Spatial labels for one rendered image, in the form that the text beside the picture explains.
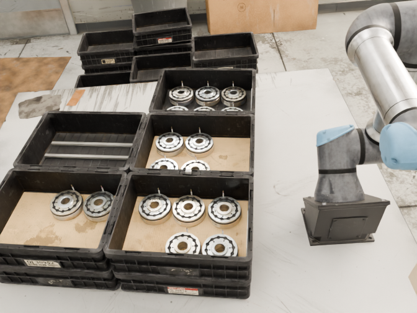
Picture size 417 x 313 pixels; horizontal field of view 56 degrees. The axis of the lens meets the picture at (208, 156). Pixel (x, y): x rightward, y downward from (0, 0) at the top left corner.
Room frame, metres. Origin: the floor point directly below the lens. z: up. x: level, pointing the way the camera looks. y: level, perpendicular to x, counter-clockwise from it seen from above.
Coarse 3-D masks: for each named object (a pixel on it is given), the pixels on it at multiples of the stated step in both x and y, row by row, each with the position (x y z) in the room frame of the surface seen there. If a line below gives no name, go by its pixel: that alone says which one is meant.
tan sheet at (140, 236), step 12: (240, 204) 0.78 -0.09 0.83; (132, 216) 0.77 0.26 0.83; (132, 228) 0.72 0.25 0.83; (144, 228) 0.72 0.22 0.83; (156, 228) 0.71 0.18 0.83; (168, 228) 0.71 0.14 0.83; (180, 228) 0.71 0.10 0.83; (192, 228) 0.70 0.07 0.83; (204, 228) 0.70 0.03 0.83; (216, 228) 0.69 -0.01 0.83; (240, 228) 0.69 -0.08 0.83; (132, 240) 0.67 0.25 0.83; (144, 240) 0.67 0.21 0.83; (156, 240) 0.67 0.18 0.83; (204, 240) 0.65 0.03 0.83; (240, 240) 0.64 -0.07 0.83; (240, 252) 0.60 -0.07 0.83
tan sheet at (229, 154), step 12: (216, 144) 1.07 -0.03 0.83; (228, 144) 1.06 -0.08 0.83; (240, 144) 1.06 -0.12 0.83; (156, 156) 1.03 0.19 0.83; (180, 156) 1.02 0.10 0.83; (216, 156) 1.00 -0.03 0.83; (228, 156) 1.00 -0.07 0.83; (240, 156) 0.99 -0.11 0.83; (180, 168) 0.96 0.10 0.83; (216, 168) 0.94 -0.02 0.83; (228, 168) 0.94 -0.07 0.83; (240, 168) 0.93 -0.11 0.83
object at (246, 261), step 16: (128, 176) 0.85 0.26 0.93; (160, 176) 0.84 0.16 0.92; (176, 176) 0.83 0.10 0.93; (192, 176) 0.82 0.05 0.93; (208, 176) 0.82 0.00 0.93; (224, 176) 0.81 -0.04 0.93; (240, 176) 0.81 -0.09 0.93; (112, 224) 0.67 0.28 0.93; (112, 256) 0.57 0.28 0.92; (128, 256) 0.56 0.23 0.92; (144, 256) 0.56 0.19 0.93; (160, 256) 0.55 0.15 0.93; (176, 256) 0.55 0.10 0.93; (192, 256) 0.54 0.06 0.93; (208, 256) 0.54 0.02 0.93; (224, 256) 0.54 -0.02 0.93; (240, 256) 0.53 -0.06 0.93
